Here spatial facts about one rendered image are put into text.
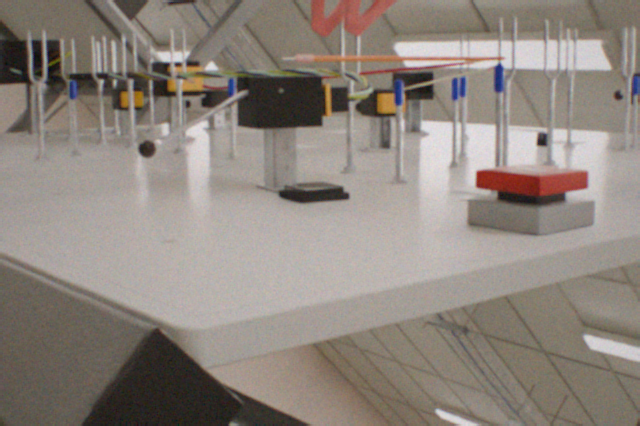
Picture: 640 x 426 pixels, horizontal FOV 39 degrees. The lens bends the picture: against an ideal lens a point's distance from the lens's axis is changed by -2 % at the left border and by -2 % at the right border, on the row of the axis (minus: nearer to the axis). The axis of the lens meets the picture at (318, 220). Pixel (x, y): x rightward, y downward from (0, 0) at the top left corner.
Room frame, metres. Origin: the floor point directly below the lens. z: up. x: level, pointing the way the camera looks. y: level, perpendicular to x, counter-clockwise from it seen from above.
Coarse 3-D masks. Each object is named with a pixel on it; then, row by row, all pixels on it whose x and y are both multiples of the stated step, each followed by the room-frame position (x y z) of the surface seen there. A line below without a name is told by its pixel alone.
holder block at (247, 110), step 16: (240, 80) 0.66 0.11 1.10; (256, 80) 0.63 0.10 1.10; (272, 80) 0.64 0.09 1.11; (288, 80) 0.64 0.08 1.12; (304, 80) 0.64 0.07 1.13; (320, 80) 0.65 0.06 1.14; (256, 96) 0.64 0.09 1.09; (272, 96) 0.64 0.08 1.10; (288, 96) 0.64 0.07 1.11; (304, 96) 0.65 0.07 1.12; (320, 96) 0.65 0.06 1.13; (240, 112) 0.67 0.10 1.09; (256, 112) 0.64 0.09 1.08; (272, 112) 0.65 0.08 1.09; (288, 112) 0.65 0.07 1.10; (304, 112) 0.65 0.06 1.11; (320, 112) 0.66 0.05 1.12; (256, 128) 0.65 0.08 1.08
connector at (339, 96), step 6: (330, 90) 0.66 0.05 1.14; (336, 90) 0.66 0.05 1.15; (342, 90) 0.66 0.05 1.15; (330, 96) 0.66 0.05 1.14; (336, 96) 0.66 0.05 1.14; (342, 96) 0.66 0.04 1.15; (348, 96) 0.66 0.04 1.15; (324, 102) 0.66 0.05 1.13; (330, 102) 0.66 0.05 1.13; (336, 102) 0.66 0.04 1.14; (342, 102) 0.66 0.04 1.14; (348, 102) 0.67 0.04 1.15; (324, 108) 0.66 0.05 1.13; (330, 108) 0.66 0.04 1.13; (336, 108) 0.67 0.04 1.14; (342, 108) 0.67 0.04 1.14; (348, 108) 0.67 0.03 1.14
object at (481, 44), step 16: (496, 32) 3.51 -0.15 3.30; (528, 32) 3.37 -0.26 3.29; (592, 32) 3.09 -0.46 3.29; (608, 32) 3.03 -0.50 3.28; (400, 48) 4.01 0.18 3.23; (416, 48) 3.92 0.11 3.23; (432, 48) 3.83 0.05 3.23; (448, 48) 3.75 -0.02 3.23; (464, 48) 3.67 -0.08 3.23; (480, 48) 3.59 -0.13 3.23; (496, 48) 3.51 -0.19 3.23; (528, 48) 3.37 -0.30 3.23; (576, 48) 3.16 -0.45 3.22; (592, 48) 3.10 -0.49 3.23; (608, 48) 3.05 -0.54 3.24; (416, 64) 4.04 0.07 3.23; (432, 64) 3.95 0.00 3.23; (480, 64) 3.70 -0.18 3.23; (528, 64) 3.47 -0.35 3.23; (560, 64) 3.32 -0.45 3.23; (592, 64) 3.19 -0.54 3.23; (608, 64) 3.12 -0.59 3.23
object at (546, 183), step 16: (480, 176) 0.50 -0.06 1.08; (496, 176) 0.49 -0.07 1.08; (512, 176) 0.48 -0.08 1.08; (528, 176) 0.47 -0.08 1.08; (544, 176) 0.46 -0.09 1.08; (560, 176) 0.47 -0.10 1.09; (576, 176) 0.48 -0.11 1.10; (512, 192) 0.48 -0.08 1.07; (528, 192) 0.47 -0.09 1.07; (544, 192) 0.47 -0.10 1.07; (560, 192) 0.47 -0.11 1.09
